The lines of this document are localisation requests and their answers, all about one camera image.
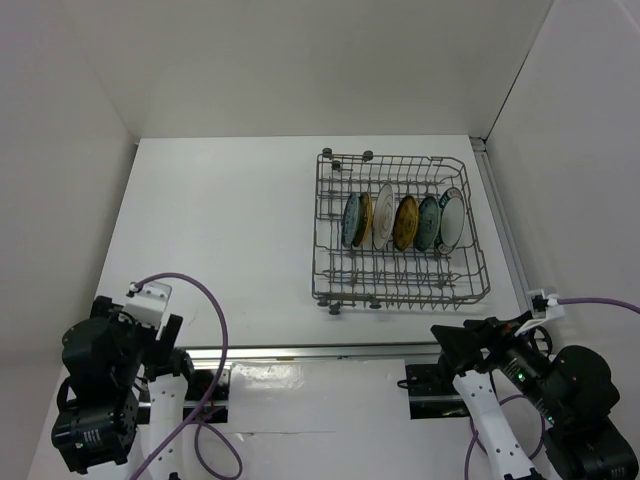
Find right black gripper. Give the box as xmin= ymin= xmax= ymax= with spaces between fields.
xmin=430 ymin=305 xmax=568 ymax=419

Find blue floral plate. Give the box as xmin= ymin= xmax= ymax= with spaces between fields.
xmin=414 ymin=194 xmax=440 ymax=251
xmin=341 ymin=193 xmax=360 ymax=247

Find yellow patterned plate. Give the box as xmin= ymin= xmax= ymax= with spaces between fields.
xmin=392 ymin=195 xmax=419 ymax=251
xmin=352 ymin=192 xmax=373 ymax=247

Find white plate green lettered rim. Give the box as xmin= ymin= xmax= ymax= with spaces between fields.
xmin=434 ymin=187 xmax=465 ymax=255

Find white plate thin green rings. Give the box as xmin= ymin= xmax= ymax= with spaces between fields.
xmin=372 ymin=182 xmax=396 ymax=251

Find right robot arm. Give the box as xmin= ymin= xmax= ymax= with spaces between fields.
xmin=431 ymin=312 xmax=639 ymax=479

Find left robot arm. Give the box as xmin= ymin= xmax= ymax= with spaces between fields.
xmin=51 ymin=296 xmax=198 ymax=479

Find aluminium rail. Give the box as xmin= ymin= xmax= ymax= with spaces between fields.
xmin=177 ymin=341 xmax=446 ymax=365

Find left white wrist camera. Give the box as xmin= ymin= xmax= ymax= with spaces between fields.
xmin=123 ymin=281 xmax=172 ymax=334

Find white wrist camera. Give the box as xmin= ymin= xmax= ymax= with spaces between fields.
xmin=123 ymin=281 xmax=172 ymax=334
xmin=515 ymin=289 xmax=565 ymax=336

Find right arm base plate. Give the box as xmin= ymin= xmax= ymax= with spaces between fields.
xmin=397 ymin=364 xmax=469 ymax=420

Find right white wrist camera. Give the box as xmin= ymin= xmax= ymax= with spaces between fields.
xmin=515 ymin=289 xmax=565 ymax=336

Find grey wire dish rack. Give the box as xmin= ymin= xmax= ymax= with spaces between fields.
xmin=312 ymin=148 xmax=491 ymax=315

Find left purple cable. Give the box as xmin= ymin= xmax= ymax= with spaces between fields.
xmin=127 ymin=272 xmax=245 ymax=480

